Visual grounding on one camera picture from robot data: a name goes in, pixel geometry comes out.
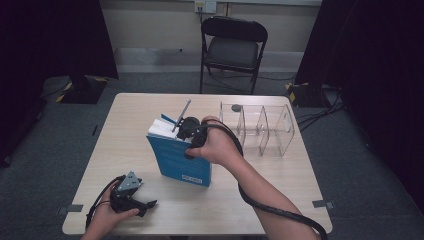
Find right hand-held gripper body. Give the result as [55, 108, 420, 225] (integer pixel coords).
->
[171, 98, 209, 149]

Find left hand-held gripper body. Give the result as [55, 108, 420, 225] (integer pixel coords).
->
[109, 171, 143, 215]

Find blue paperback book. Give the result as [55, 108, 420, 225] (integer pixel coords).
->
[146, 113, 213, 188]

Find clear acrylic book rack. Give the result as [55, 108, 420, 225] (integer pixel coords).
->
[218, 101, 296, 158]

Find person's left hand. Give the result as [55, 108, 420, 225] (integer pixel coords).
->
[85, 191, 141, 236]

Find person's right hand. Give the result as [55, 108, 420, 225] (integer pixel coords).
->
[185, 115, 243, 167]

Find grey tape strip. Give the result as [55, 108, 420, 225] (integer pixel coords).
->
[57, 203, 84, 215]
[311, 199, 335, 210]

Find black folding chair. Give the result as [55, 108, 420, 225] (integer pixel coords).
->
[199, 15, 269, 95]

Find black stand base striped tape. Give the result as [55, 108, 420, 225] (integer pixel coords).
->
[41, 74, 110, 105]
[285, 81, 335, 109]

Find black curtain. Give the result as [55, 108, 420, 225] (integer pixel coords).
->
[0, 0, 120, 168]
[294, 0, 424, 214]

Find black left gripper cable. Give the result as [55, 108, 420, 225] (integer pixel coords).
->
[85, 175, 126, 231]

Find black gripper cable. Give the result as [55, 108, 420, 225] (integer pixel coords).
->
[189, 119, 330, 240]
[85, 175, 126, 231]

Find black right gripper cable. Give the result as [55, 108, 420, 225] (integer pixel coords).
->
[189, 119, 330, 240]

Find white wall socket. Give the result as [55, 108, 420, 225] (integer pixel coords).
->
[194, 0, 218, 14]

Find black floor cables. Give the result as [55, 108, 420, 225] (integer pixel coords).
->
[295, 87, 346, 133]

